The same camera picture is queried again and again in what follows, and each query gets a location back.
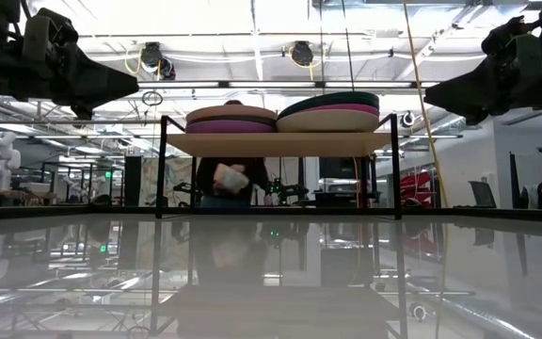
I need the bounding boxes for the hanging cable ring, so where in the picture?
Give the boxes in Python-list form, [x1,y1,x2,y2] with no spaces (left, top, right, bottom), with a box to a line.
[140,89,165,107]

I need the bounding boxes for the black robot with green light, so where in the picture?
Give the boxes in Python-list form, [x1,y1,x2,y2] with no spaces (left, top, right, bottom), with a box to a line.
[266,174,311,207]

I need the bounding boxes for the pale paper bag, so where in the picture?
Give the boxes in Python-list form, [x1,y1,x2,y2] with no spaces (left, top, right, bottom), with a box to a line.
[212,163,250,196]

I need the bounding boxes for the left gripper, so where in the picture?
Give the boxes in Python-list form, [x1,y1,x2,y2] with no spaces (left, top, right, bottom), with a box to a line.
[0,8,140,121]

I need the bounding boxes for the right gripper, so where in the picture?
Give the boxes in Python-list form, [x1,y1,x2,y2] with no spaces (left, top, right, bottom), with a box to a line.
[422,16,542,126]

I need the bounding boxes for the yellow cable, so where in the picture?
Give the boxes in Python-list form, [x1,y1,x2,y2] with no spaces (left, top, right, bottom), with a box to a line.
[401,0,450,209]

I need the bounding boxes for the red fabric object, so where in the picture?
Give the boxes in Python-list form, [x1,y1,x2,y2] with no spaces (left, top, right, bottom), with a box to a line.
[400,171,435,208]

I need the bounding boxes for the salmon pink plate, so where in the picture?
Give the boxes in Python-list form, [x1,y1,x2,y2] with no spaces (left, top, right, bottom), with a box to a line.
[184,104,279,126]

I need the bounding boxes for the black ceiling cable reel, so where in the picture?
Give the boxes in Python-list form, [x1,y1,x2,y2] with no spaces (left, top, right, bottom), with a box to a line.
[291,40,315,68]
[138,40,164,70]

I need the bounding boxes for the standing person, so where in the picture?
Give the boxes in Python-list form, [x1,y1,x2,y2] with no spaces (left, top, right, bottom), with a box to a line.
[194,98,271,209]

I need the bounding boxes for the wooden shelf with black legs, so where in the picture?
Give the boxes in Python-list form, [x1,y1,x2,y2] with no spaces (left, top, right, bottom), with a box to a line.
[155,112,403,221]

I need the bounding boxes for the dark monitor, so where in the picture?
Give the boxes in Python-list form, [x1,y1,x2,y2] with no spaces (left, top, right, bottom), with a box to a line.
[317,157,364,180]

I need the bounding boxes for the black tall cabinet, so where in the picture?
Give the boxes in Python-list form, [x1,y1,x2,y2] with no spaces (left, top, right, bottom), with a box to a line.
[123,154,144,207]

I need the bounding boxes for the magenta plate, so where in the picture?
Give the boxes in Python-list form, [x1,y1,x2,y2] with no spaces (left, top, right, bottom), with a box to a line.
[294,103,381,118]

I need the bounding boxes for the beige plate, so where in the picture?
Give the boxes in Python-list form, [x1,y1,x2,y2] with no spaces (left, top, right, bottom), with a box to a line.
[276,108,380,134]

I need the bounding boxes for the dark teal plate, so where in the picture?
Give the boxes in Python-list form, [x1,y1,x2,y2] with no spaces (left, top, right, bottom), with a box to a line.
[278,96,381,119]

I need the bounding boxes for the long ceiling light bar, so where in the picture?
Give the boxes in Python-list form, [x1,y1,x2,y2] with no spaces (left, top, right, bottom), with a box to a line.
[136,79,441,90]

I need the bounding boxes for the purple plate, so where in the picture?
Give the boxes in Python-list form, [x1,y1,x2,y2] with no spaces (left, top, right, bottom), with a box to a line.
[184,119,278,135]

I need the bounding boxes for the black hanging cable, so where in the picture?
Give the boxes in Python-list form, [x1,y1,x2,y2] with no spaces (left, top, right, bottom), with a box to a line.
[340,0,356,93]

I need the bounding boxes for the emerald green plate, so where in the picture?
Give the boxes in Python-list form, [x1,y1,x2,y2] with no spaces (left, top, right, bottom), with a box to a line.
[294,90,380,105]

